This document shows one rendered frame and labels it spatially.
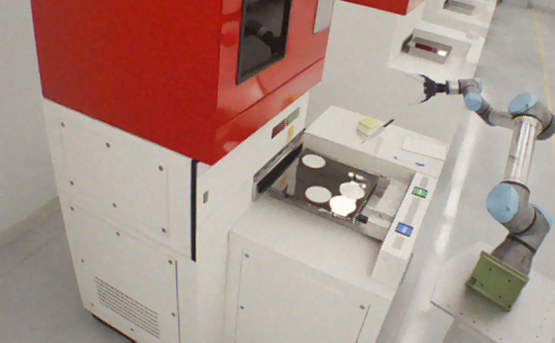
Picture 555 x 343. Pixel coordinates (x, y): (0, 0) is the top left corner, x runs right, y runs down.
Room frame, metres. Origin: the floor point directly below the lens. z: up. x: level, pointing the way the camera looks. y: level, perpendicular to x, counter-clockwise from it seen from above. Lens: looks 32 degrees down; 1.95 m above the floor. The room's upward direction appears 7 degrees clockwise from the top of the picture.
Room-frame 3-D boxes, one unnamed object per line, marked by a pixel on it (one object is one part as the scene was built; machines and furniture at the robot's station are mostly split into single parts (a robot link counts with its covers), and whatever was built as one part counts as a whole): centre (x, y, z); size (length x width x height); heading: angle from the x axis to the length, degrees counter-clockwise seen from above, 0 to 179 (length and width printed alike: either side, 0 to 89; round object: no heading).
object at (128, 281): (1.59, 0.38, 0.41); 0.82 x 0.71 x 0.82; 157
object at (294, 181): (1.54, -0.21, 0.90); 0.34 x 0.34 x 0.01; 67
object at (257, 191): (1.61, -0.01, 0.89); 0.44 x 0.02 x 0.10; 157
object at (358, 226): (1.41, -0.22, 0.84); 0.50 x 0.02 x 0.03; 67
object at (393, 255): (1.34, -0.52, 0.89); 0.55 x 0.09 x 0.14; 157
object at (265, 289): (1.57, -0.34, 0.41); 0.97 x 0.64 x 0.82; 157
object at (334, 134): (1.86, -0.45, 0.89); 0.62 x 0.35 x 0.14; 67
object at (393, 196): (1.45, -0.46, 0.87); 0.36 x 0.08 x 0.03; 157
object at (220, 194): (1.45, 0.07, 1.02); 0.82 x 0.03 x 0.40; 157
